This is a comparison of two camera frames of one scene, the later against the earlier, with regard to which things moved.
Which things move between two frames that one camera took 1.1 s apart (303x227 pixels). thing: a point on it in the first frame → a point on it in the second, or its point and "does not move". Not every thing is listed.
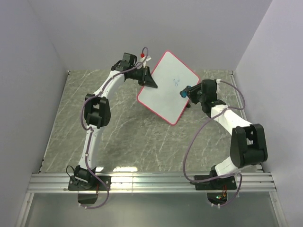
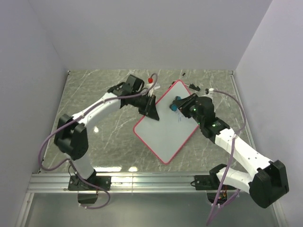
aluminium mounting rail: (148, 182) does not move
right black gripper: (194, 89) → (183, 104)
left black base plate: (75, 185) does not move
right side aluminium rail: (239, 96) does not move
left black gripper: (147, 79) → (149, 109)
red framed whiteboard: (171, 75) → (167, 136)
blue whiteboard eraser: (183, 93) → (173, 107)
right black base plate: (215, 184) does not move
